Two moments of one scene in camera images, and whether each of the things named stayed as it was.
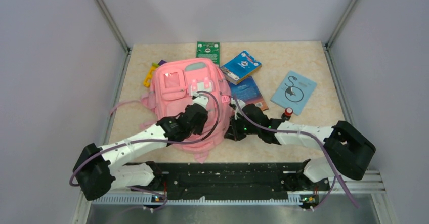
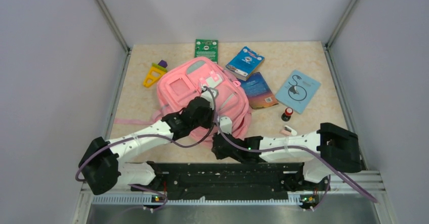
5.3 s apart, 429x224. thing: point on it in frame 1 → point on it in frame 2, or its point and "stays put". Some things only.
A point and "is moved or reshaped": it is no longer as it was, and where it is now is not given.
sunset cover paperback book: (248, 91) → (258, 91)
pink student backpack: (176, 82) is moved or reshaped
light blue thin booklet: (294, 92) stays put
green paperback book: (210, 50) stays put
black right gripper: (233, 132) → (218, 154)
